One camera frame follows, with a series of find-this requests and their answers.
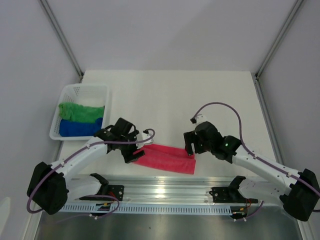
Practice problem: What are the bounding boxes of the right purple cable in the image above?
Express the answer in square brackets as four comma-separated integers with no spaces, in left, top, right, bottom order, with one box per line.
[190,101,320,221]

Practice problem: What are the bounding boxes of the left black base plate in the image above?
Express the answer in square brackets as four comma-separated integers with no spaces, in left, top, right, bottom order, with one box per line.
[80,184,125,202]

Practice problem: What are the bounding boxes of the white slotted cable duct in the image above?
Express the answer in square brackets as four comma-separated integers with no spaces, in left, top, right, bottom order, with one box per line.
[60,202,232,216]

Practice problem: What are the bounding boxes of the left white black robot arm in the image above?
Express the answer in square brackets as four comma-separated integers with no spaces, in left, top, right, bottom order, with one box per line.
[26,117,156,215]

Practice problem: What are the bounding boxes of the aluminium extrusion rail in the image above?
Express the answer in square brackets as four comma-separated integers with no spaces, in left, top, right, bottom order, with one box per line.
[64,174,286,206]

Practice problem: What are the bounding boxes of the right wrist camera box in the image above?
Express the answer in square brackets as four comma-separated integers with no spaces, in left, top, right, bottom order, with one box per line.
[190,114,208,126]

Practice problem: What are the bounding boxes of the aluminium frame post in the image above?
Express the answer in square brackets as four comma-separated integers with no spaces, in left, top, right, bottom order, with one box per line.
[37,0,84,83]
[254,0,307,80]

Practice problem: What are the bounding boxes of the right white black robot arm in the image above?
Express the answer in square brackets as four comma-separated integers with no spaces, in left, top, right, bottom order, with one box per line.
[183,118,320,222]

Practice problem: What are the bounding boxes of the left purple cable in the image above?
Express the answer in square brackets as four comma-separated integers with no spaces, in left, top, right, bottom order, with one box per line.
[26,128,156,223]

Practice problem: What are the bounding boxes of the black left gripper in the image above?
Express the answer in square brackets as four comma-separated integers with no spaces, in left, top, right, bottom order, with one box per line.
[118,130,145,163]

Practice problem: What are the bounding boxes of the green microfiber towel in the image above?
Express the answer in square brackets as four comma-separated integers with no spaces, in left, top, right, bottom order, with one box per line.
[58,102,105,123]

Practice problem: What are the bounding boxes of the blue microfiber towel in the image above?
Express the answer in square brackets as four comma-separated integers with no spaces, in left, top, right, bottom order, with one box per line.
[59,117,103,137]

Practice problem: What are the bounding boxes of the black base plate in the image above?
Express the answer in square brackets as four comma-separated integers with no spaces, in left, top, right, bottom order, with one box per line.
[209,187,258,204]
[80,184,125,202]

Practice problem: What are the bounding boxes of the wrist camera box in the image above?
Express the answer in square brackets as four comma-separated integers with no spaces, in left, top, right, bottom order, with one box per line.
[136,132,154,149]
[190,114,208,126]

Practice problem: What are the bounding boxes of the right aluminium frame post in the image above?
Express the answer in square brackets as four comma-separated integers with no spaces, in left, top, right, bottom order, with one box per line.
[254,0,307,80]

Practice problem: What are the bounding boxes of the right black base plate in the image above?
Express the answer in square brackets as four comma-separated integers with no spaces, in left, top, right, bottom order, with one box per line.
[209,187,258,204]

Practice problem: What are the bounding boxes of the pink microfiber towel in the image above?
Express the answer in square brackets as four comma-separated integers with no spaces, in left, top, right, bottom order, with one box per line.
[134,144,196,175]

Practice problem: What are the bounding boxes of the left aluminium frame post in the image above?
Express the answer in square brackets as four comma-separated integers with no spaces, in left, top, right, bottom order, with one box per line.
[37,0,84,83]

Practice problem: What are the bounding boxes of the purple cable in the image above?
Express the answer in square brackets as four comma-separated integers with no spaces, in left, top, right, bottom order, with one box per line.
[190,101,320,221]
[26,128,156,223]

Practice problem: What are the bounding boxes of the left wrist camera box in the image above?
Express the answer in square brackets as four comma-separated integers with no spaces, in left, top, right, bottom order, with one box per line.
[136,132,154,149]

